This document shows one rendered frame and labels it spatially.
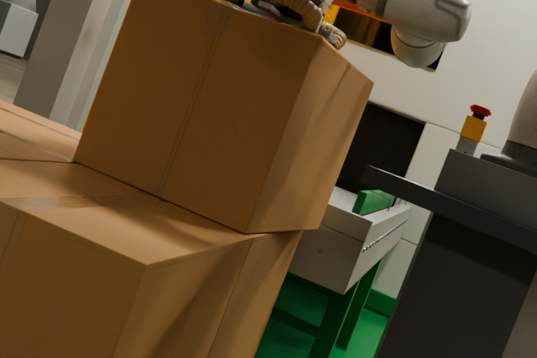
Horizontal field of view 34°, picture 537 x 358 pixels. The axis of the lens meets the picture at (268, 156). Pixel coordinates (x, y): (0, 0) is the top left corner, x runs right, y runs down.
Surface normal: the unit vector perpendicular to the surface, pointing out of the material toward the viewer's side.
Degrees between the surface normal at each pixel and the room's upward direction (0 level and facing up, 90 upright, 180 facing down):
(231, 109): 90
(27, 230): 90
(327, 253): 90
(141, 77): 90
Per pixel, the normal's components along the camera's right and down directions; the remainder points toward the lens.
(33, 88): -0.21, -0.04
